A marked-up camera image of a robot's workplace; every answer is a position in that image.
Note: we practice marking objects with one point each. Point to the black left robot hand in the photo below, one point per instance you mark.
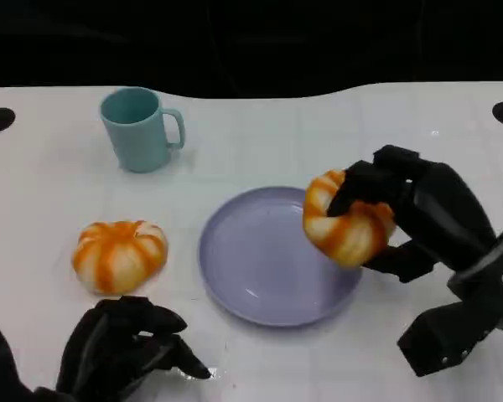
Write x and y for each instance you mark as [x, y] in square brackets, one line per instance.
[105, 352]

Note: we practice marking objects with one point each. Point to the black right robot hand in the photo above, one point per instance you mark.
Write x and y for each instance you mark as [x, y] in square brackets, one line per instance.
[440, 209]

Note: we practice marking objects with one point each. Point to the lilac plate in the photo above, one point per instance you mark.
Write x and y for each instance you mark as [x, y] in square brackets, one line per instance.
[268, 259]

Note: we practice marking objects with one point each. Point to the pale green mug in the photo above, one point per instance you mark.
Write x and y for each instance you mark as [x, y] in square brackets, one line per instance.
[138, 138]

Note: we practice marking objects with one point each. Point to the black backdrop cloth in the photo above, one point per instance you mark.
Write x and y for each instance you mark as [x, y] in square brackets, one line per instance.
[251, 42]

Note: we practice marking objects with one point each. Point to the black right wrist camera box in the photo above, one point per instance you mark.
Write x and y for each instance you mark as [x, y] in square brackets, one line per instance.
[444, 339]

